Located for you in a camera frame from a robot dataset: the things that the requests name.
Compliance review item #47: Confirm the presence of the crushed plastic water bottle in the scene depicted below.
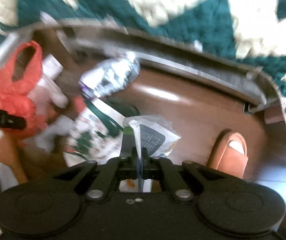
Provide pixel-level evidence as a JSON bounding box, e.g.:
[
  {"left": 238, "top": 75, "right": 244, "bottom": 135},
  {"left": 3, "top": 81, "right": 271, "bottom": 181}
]
[{"left": 79, "top": 57, "right": 140, "bottom": 100}]

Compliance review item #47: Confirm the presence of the crumpled white paper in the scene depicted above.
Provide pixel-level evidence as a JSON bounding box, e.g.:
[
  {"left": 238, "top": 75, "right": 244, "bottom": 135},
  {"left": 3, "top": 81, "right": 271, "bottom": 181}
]
[{"left": 27, "top": 54, "right": 68, "bottom": 115}]

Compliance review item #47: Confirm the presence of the grey bed frame rail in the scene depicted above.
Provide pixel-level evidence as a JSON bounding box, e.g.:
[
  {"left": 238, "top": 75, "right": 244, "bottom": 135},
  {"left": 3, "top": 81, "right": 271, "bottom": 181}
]
[{"left": 32, "top": 23, "right": 279, "bottom": 113}]

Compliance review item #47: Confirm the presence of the red plastic bag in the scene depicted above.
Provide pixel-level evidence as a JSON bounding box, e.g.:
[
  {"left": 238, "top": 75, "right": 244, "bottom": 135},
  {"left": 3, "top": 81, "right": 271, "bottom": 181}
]
[{"left": 0, "top": 41, "right": 58, "bottom": 140}]

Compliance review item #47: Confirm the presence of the white printed wrapper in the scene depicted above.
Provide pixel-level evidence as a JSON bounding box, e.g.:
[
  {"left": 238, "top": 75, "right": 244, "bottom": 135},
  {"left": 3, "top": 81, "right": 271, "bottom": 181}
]
[{"left": 121, "top": 115, "right": 181, "bottom": 157}]

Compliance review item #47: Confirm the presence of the white green printed packaging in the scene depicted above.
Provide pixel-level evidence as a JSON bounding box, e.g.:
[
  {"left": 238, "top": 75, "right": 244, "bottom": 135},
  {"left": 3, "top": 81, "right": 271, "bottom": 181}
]
[{"left": 63, "top": 97, "right": 141, "bottom": 167}]

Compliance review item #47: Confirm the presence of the teal white quilt blanket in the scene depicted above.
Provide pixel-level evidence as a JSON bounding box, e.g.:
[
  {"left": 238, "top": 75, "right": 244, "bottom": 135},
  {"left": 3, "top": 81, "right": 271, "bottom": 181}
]
[{"left": 0, "top": 0, "right": 286, "bottom": 120}]

